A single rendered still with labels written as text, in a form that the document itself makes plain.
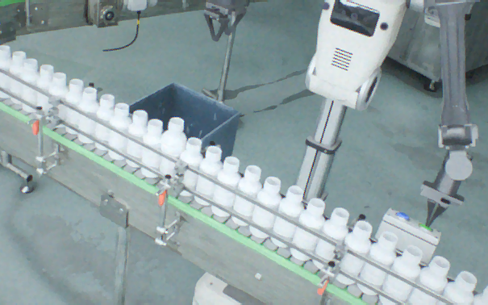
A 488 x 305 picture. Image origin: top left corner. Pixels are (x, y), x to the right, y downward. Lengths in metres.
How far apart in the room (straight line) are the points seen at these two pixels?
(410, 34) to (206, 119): 3.19
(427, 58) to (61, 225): 3.37
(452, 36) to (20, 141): 1.29
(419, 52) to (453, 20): 3.80
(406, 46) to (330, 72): 3.31
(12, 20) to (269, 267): 1.75
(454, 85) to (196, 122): 1.13
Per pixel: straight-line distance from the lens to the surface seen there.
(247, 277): 1.48
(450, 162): 1.33
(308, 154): 2.00
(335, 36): 1.76
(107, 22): 2.79
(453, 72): 1.29
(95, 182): 1.67
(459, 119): 1.36
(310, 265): 1.40
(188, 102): 2.14
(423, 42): 5.00
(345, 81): 1.79
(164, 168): 1.49
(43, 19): 2.77
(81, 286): 2.59
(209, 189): 1.44
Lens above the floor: 1.95
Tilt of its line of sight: 32 degrees down
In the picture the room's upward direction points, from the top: 11 degrees clockwise
